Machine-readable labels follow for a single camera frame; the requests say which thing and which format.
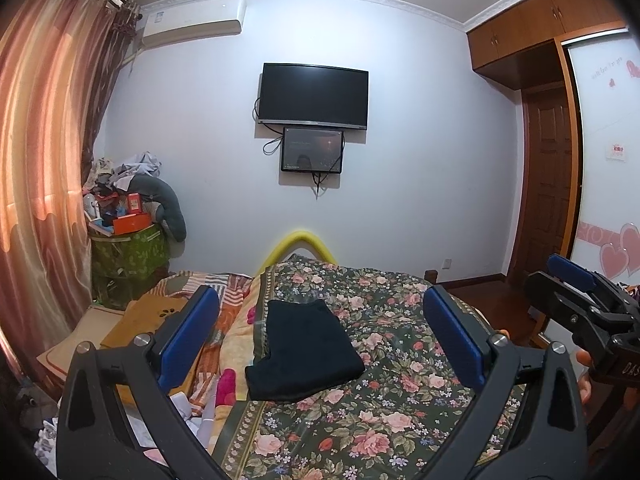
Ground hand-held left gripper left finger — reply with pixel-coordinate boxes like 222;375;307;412
55;285;231;480

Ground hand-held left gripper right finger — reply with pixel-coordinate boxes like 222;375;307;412
422;284;588;480

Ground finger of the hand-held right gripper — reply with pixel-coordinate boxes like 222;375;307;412
524;270;608;336
546;253;623;303

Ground dark pants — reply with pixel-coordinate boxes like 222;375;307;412
244;299;366;403

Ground person's right hand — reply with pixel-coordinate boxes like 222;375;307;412
576;350;593;406

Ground yellow floral quilt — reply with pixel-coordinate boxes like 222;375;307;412
222;275;271;401

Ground striped patchwork quilt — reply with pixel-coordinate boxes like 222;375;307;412
150;270;261;411

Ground white crumpled cloth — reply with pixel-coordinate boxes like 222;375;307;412
170;392;221;456

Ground brown wooden door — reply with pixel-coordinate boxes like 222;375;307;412
520;87;576;281

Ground white heart print wardrobe door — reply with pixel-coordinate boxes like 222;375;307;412
562;25;640;286

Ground green storage box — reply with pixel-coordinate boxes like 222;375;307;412
89;222;171;306

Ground floral blanket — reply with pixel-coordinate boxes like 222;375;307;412
210;255;526;480

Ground beige mat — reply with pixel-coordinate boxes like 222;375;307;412
37;305;126;376

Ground orange box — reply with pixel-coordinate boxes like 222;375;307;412
112;213;152;235

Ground grey plush pillow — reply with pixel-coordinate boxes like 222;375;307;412
127;175;188;242

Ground pile of clothes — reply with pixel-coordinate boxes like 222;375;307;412
82;150;163;196

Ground small black monitor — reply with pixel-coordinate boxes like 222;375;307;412
280;126;346;174

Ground pink curtain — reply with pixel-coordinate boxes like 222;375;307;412
0;0;126;376

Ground wooden overhead cabinet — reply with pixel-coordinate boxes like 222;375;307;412
465;0;631;88

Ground large black television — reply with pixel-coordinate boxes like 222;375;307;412
256;62;371;131

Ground brown patterned curtain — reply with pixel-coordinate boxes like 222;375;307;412
82;0;143;196

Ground white air conditioner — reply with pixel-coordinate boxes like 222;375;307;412
140;0;248;51

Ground yellow foam bed rail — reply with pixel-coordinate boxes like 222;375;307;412
257;227;337;277

